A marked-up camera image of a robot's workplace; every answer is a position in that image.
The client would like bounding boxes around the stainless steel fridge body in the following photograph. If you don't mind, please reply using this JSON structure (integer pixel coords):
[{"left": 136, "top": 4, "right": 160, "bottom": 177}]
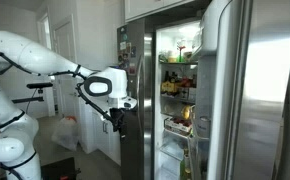
[{"left": 117, "top": 18, "right": 200, "bottom": 180}]

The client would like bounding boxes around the black camera on stand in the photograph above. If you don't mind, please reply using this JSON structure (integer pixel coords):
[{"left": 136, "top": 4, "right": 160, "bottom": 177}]
[{"left": 12, "top": 82, "right": 53, "bottom": 104}]

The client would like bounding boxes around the white plastic bag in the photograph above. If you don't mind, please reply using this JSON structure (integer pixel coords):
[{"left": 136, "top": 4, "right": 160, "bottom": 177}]
[{"left": 51, "top": 116, "right": 78, "bottom": 151}]

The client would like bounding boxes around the yellow fruit in fridge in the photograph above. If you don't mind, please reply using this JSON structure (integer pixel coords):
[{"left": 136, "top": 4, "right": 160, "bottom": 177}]
[{"left": 181, "top": 105, "right": 191, "bottom": 120}]

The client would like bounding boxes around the open right fridge door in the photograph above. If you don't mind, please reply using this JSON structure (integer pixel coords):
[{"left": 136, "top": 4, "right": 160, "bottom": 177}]
[{"left": 196, "top": 0, "right": 290, "bottom": 180}]

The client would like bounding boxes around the white kitchen cabinet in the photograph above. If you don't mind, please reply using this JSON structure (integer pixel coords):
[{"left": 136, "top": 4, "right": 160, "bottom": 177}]
[{"left": 79, "top": 100, "right": 121, "bottom": 165}]

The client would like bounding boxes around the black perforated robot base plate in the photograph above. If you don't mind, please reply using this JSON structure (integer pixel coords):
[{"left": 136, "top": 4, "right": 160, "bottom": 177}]
[{"left": 41, "top": 157, "right": 81, "bottom": 180}]

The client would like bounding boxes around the red food box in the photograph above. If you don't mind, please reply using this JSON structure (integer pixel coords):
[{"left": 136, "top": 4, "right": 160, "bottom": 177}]
[{"left": 164, "top": 118, "right": 192, "bottom": 136}]

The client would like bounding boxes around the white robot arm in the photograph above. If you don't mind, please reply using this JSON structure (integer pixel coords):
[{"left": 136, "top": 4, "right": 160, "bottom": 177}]
[{"left": 0, "top": 31, "right": 137, "bottom": 180}]

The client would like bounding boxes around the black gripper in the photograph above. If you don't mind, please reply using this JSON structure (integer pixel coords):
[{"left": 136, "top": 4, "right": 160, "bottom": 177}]
[{"left": 110, "top": 108, "right": 127, "bottom": 132}]

